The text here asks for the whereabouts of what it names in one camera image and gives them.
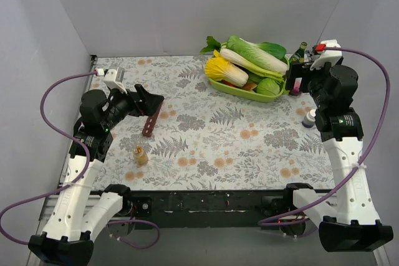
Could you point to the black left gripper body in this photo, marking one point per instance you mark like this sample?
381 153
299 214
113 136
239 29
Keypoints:
137 101

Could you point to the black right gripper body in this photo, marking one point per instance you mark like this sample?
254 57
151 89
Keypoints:
299 71

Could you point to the dark red weekly pill organizer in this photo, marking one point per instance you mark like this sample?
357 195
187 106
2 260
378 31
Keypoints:
150 123

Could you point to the clear bottle of yellow pills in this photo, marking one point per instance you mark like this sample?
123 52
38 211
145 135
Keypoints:
140 156

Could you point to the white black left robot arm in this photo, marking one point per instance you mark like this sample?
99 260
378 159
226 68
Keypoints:
69 235

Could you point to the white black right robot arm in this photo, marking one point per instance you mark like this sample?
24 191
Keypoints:
354 225

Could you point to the green glass bottle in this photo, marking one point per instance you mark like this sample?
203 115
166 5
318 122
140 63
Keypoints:
299 54

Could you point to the purple onion toy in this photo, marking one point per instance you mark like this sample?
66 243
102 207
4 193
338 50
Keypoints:
295 92

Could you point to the dark green leafy vegetable toy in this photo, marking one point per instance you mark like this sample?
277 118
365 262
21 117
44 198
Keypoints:
275 50

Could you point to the round green cabbage toy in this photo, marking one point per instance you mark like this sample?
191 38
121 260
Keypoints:
269 87

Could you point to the green plastic vegetable tray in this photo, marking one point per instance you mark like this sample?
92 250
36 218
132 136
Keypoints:
248 91

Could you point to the small white pill bottle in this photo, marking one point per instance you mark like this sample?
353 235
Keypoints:
309 119

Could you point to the floral patterned table mat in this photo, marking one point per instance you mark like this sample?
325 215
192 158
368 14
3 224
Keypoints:
206 139

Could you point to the green napa cabbage toy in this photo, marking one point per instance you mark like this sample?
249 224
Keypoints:
255 55

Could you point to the yellow napa cabbage toy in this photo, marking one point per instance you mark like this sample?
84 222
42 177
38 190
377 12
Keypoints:
219 69

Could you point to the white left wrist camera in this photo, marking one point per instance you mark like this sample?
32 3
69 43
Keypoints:
112 78

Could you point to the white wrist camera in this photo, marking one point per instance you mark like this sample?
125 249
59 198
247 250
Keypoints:
328 51
112 78

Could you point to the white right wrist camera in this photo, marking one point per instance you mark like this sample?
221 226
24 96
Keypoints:
328 51

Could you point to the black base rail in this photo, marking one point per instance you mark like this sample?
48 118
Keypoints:
201 209

